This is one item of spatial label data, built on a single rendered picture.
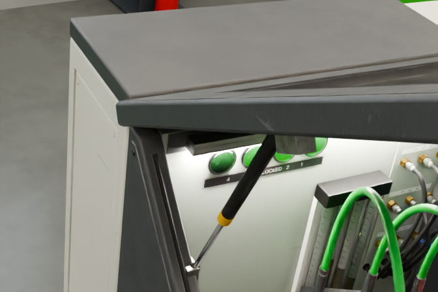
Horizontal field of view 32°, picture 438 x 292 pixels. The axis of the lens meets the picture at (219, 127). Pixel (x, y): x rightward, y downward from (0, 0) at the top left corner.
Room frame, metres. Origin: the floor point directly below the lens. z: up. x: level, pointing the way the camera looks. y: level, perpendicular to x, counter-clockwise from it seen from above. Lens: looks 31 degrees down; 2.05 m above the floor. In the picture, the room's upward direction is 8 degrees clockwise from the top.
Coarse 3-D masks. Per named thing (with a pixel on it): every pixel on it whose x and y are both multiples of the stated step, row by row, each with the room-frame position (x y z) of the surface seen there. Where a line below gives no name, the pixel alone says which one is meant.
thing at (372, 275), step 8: (408, 208) 1.03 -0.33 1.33; (416, 208) 1.01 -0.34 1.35; (424, 208) 0.99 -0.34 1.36; (432, 208) 0.98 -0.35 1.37; (400, 216) 1.03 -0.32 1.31; (408, 216) 1.02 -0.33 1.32; (400, 224) 1.03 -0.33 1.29; (384, 240) 1.04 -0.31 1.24; (384, 248) 1.04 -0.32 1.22; (376, 256) 1.05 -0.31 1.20; (376, 264) 1.05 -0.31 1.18; (368, 272) 1.05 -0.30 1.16; (376, 272) 1.05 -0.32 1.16; (368, 280) 1.05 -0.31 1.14; (376, 280) 1.05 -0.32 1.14; (368, 288) 1.05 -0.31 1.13
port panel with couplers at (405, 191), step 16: (400, 144) 1.21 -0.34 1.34; (416, 144) 1.23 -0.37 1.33; (432, 144) 1.25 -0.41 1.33; (400, 160) 1.21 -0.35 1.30; (416, 160) 1.23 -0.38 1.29; (432, 160) 1.22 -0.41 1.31; (400, 176) 1.22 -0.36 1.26; (416, 176) 1.24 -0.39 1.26; (432, 176) 1.27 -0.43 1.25; (400, 192) 1.22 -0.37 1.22; (416, 192) 1.25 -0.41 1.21; (400, 208) 1.20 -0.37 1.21; (400, 240) 1.23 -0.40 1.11; (368, 256) 1.21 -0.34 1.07; (384, 256) 1.23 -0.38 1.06
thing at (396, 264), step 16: (352, 192) 1.00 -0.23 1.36; (368, 192) 0.94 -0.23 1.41; (384, 208) 0.88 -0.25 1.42; (336, 224) 1.03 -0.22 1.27; (384, 224) 0.85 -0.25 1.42; (336, 240) 1.04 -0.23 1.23; (400, 256) 0.81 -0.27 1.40; (320, 272) 1.04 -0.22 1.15; (400, 272) 0.78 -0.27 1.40; (400, 288) 0.76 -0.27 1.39
